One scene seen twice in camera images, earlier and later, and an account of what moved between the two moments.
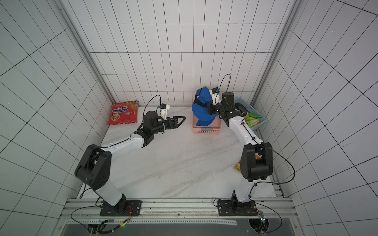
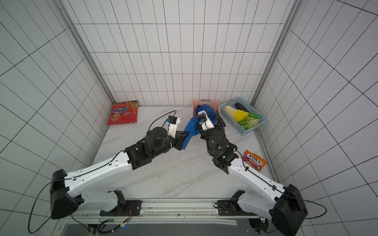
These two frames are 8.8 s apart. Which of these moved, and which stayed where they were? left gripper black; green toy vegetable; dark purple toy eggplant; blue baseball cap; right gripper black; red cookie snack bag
Moved: right gripper black; blue baseball cap; left gripper black
Stayed: green toy vegetable; red cookie snack bag; dark purple toy eggplant
